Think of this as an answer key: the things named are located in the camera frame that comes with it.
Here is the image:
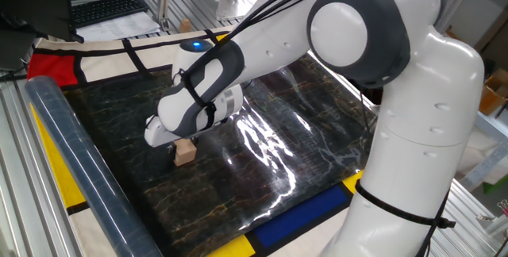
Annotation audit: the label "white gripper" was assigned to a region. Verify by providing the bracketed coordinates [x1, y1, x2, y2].
[143, 114, 187, 163]

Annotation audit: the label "small wooden cube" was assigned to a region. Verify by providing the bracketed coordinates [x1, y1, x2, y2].
[173, 137, 198, 167]

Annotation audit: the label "colour block patterned cloth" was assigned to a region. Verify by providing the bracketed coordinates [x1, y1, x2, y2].
[26, 25, 366, 257]

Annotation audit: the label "black marble pattern sheet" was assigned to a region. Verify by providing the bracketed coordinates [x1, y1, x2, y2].
[23, 54, 378, 257]

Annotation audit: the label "white paper sheets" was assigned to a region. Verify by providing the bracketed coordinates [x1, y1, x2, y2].
[75, 10, 162, 43]

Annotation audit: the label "black keyboard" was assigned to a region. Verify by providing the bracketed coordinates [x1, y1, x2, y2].
[71, 0, 151, 29]

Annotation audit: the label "large black monitor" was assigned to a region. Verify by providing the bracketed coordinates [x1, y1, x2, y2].
[0, 0, 84, 71]

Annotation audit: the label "green plastic object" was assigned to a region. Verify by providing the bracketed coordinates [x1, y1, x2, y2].
[482, 172, 508, 195]

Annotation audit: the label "brown cardboard box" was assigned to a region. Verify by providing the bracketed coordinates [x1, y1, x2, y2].
[478, 68, 508, 117]

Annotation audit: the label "metal base plate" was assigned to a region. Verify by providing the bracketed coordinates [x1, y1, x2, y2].
[196, 0, 261, 23]

